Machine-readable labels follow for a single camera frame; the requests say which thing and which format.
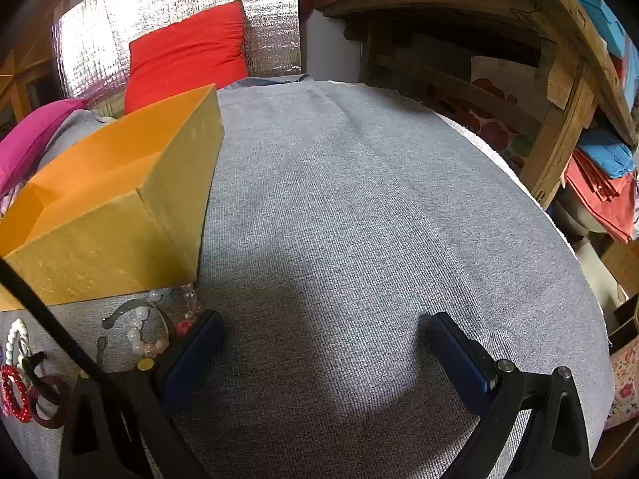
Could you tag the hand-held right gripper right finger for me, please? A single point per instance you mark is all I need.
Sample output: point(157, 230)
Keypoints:
point(462, 364)

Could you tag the blue cloth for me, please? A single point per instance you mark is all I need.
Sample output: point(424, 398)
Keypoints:
point(604, 152)

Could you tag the red cloth stack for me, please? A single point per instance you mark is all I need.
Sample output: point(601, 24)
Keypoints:
point(599, 194)

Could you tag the dark brown bangle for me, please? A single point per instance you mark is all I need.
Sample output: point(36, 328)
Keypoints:
point(37, 416)

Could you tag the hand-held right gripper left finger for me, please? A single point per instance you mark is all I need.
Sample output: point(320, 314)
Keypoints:
point(192, 359)

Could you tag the floral bag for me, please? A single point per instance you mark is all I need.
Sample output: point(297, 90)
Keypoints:
point(624, 389)

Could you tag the small black object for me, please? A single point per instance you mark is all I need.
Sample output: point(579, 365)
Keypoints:
point(31, 360)

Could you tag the wooden cabinet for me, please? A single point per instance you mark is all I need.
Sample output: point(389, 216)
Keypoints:
point(20, 75)

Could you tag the spotted paper poster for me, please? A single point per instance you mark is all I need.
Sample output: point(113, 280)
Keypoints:
point(499, 95)

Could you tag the magenta cushion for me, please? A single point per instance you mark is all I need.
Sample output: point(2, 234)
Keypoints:
point(35, 134)

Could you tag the grey blanket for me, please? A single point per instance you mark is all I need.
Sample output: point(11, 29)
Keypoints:
point(349, 209)

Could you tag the brown cardboard box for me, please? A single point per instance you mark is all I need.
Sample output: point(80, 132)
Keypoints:
point(624, 264)

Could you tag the blue flat box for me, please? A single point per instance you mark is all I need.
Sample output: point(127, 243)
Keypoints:
point(589, 5)

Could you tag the orange cardboard box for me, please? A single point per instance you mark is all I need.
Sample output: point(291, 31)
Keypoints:
point(125, 239)

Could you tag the red cushion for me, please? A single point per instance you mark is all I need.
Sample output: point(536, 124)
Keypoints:
point(189, 55)

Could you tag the thin metal bangle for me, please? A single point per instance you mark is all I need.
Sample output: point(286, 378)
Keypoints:
point(125, 307)

